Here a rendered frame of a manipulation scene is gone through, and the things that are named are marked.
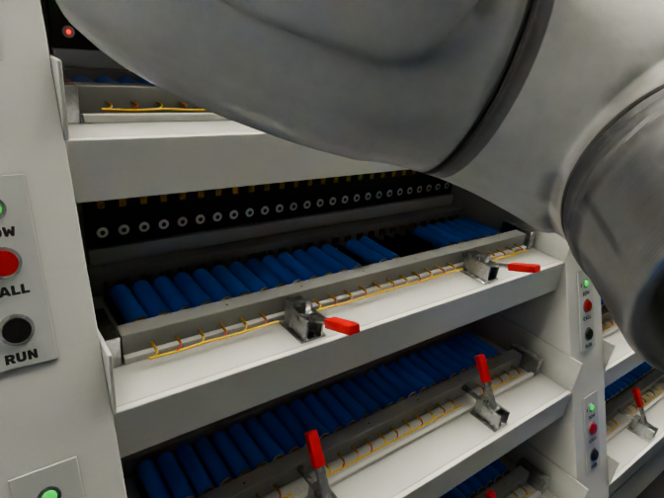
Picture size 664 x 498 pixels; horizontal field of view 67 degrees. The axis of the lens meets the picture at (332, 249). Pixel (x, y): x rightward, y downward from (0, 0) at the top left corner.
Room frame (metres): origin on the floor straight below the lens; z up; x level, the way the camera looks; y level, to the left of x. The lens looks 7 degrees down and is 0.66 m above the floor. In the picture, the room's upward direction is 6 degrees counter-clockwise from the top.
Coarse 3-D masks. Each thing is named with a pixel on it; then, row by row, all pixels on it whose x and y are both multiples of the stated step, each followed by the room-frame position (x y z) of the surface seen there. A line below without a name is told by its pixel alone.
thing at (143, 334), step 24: (480, 240) 0.67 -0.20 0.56; (504, 240) 0.69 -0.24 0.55; (384, 264) 0.57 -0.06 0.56; (408, 264) 0.58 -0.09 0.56; (432, 264) 0.61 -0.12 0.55; (288, 288) 0.50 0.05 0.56; (312, 288) 0.50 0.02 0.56; (336, 288) 0.52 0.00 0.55; (360, 288) 0.54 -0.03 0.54; (192, 312) 0.44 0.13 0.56; (216, 312) 0.44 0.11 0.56; (240, 312) 0.46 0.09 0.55; (264, 312) 0.47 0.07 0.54; (120, 336) 0.40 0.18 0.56; (144, 336) 0.40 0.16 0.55; (168, 336) 0.42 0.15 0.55
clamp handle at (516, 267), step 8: (488, 256) 0.61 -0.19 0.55; (488, 264) 0.61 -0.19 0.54; (496, 264) 0.60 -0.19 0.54; (504, 264) 0.59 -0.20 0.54; (512, 264) 0.58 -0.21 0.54; (520, 264) 0.57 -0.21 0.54; (528, 264) 0.57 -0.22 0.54; (536, 264) 0.56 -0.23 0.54; (528, 272) 0.56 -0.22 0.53; (536, 272) 0.56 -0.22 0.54
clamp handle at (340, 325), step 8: (304, 304) 0.45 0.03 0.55; (312, 304) 0.46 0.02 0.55; (304, 312) 0.46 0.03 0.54; (312, 320) 0.44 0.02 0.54; (320, 320) 0.43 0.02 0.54; (328, 320) 0.42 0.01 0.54; (336, 320) 0.42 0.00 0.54; (344, 320) 0.42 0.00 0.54; (328, 328) 0.42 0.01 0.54; (336, 328) 0.41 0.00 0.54; (344, 328) 0.40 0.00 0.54; (352, 328) 0.40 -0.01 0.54
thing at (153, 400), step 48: (144, 240) 0.53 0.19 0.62; (192, 240) 0.56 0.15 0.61; (528, 240) 0.72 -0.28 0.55; (432, 288) 0.58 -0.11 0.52; (480, 288) 0.59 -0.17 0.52; (528, 288) 0.66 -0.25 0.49; (240, 336) 0.45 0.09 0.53; (288, 336) 0.46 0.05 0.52; (336, 336) 0.46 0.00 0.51; (384, 336) 0.50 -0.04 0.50; (432, 336) 0.56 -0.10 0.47; (144, 384) 0.38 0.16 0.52; (192, 384) 0.38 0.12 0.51; (240, 384) 0.41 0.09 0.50; (288, 384) 0.44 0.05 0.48; (144, 432) 0.36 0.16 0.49
